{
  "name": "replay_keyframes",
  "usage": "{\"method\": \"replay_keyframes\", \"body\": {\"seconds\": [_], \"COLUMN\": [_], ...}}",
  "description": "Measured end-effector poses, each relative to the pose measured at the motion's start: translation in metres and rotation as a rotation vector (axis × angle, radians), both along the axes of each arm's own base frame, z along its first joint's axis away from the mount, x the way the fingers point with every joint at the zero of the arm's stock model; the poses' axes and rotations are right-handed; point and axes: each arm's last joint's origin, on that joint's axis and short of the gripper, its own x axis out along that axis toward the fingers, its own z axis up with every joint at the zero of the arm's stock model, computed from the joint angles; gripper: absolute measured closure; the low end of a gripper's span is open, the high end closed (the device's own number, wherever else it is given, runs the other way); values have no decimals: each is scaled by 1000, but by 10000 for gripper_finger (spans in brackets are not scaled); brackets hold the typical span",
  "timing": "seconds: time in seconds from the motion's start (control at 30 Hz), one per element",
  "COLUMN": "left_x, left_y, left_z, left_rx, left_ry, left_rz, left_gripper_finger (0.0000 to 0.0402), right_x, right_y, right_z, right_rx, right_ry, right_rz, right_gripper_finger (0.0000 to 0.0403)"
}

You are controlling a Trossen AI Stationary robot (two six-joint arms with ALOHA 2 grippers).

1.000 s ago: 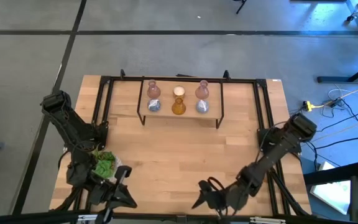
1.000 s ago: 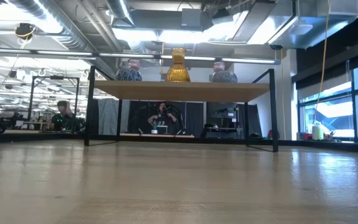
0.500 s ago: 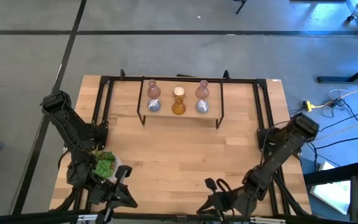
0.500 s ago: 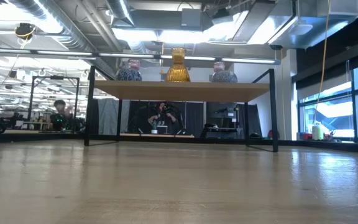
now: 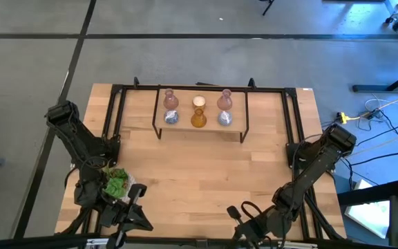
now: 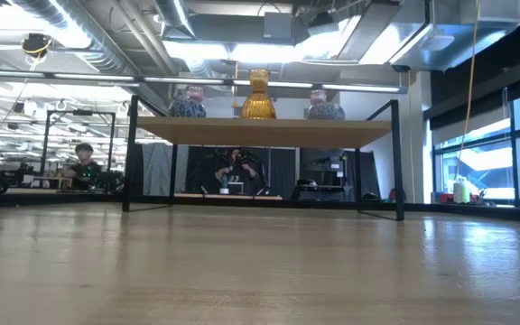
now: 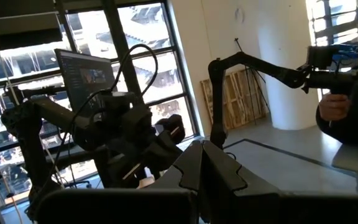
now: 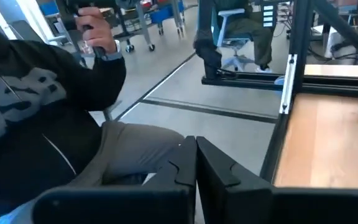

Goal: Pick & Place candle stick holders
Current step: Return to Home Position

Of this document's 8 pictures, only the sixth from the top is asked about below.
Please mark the wooden shelf riser black legs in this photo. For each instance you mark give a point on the wooden shelf riser black legs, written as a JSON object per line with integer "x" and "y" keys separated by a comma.
{"x": 264, "y": 133}

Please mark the amber glass candlestick holder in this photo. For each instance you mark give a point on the amber glass candlestick holder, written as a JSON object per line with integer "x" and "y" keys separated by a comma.
{"x": 258, "y": 106}

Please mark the pink glass candlestick holder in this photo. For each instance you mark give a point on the pink glass candlestick holder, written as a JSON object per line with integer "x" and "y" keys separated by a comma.
{"x": 318, "y": 95}
{"x": 195, "y": 93}

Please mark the person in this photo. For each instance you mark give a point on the person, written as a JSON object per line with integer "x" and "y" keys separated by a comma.
{"x": 84, "y": 171}
{"x": 237, "y": 171}

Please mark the small background potted plant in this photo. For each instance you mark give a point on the small background potted plant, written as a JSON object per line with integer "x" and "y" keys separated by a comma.
{"x": 225, "y": 186}

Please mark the grey curtain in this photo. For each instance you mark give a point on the grey curtain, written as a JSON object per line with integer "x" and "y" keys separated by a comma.
{"x": 160, "y": 169}

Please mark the long ceiling light bar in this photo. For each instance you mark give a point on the long ceiling light bar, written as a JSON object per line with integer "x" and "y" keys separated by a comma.
{"x": 183, "y": 80}

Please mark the grey ceiling box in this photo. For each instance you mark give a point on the grey ceiling box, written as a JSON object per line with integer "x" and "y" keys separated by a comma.
{"x": 278, "y": 25}

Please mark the green white spool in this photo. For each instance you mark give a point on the green white spool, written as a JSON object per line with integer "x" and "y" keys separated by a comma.
{"x": 461, "y": 193}

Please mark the black aluminium table frame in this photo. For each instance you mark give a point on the black aluminium table frame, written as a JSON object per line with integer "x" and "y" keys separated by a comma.
{"x": 84, "y": 198}

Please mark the black background station frame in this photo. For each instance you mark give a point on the black background station frame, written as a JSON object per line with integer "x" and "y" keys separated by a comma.
{"x": 46, "y": 144}

